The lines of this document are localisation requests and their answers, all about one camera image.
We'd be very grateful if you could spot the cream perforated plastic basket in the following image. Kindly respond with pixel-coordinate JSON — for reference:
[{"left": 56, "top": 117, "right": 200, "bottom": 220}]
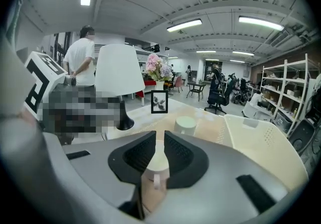
[{"left": 217, "top": 114, "right": 309, "bottom": 192}]

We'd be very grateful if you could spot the white shelf rack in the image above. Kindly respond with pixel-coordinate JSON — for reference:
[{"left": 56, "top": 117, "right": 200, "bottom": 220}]
[{"left": 259, "top": 53, "right": 318, "bottom": 138}]

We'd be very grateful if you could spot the black glass side table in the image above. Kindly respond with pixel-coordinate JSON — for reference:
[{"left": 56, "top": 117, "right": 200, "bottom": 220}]
[{"left": 186, "top": 81, "right": 207, "bottom": 102}]

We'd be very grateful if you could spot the white table lamp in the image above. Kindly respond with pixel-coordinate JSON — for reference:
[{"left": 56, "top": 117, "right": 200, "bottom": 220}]
[{"left": 94, "top": 43, "right": 146, "bottom": 131}]

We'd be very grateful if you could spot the black wheelchair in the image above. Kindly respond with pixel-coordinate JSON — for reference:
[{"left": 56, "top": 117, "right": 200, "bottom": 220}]
[{"left": 230, "top": 87, "right": 249, "bottom": 104}]

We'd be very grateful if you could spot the pink purple flower bouquet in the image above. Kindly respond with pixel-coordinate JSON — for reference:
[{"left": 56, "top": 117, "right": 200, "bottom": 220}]
[{"left": 145, "top": 53, "right": 174, "bottom": 90}]

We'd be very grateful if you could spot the black picture frame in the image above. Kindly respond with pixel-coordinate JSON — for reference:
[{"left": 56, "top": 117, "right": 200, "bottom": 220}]
[{"left": 150, "top": 89, "right": 169, "bottom": 115}]

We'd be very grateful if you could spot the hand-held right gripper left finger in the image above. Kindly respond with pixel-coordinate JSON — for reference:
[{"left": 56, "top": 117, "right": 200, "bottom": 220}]
[{"left": 62, "top": 130, "right": 157, "bottom": 220}]

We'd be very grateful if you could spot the cream mug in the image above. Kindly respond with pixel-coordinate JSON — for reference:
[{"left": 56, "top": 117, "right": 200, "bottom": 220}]
[
  {"left": 144, "top": 139, "right": 171, "bottom": 190},
  {"left": 174, "top": 116, "right": 198, "bottom": 135}
]

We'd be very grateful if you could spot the black office chair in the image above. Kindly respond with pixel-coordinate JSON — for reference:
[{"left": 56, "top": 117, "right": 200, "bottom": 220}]
[{"left": 204, "top": 77, "right": 238, "bottom": 116}]

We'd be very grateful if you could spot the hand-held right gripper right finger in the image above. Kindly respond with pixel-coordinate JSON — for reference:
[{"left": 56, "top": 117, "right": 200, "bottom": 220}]
[{"left": 144, "top": 130, "right": 290, "bottom": 224}]

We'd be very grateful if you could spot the grey floor machine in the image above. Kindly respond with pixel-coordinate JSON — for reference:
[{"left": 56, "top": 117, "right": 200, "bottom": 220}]
[{"left": 288, "top": 87, "right": 321, "bottom": 158}]

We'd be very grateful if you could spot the red cloth covered table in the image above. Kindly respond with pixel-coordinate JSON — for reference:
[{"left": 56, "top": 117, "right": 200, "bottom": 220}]
[{"left": 132, "top": 79, "right": 157, "bottom": 107}]

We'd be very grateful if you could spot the pink chair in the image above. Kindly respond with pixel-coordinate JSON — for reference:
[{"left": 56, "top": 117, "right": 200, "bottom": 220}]
[{"left": 173, "top": 76, "right": 185, "bottom": 93}]

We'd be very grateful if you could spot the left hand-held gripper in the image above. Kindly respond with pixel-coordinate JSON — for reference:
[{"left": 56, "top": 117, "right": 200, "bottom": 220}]
[{"left": 24, "top": 51, "right": 77, "bottom": 121}]

